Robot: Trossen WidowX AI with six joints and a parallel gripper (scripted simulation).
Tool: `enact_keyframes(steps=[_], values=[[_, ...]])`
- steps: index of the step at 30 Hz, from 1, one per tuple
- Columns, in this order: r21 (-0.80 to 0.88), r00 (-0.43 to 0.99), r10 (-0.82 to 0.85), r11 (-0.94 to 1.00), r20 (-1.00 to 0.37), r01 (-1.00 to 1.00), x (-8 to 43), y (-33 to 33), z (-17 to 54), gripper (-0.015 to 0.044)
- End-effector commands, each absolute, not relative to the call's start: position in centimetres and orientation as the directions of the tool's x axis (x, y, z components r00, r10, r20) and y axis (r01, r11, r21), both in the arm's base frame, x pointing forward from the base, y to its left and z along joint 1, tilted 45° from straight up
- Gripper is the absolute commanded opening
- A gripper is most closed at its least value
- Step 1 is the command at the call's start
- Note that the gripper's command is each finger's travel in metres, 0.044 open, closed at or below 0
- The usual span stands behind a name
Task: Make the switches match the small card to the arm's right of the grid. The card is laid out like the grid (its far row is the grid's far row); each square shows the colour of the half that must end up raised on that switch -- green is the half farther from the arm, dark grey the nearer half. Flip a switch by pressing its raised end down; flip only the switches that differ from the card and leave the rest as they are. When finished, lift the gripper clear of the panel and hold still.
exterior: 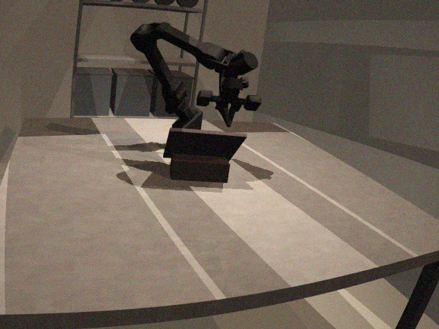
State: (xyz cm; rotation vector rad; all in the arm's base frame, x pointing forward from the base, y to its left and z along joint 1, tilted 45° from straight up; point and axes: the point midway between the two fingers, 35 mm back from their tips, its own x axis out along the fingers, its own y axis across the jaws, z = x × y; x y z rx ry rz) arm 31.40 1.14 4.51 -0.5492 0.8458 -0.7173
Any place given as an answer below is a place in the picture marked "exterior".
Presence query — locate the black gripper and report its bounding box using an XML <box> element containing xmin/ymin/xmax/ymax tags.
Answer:
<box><xmin>196</xmin><ymin>86</ymin><xmax>261</xmax><ymax>127</ymax></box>

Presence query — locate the brown switch panel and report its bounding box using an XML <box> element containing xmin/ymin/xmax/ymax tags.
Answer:
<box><xmin>163</xmin><ymin>128</ymin><xmax>247</xmax><ymax>183</ymax></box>

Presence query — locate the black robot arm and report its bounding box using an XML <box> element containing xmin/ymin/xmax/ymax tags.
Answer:
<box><xmin>130</xmin><ymin>22</ymin><xmax>259</xmax><ymax>125</ymax></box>

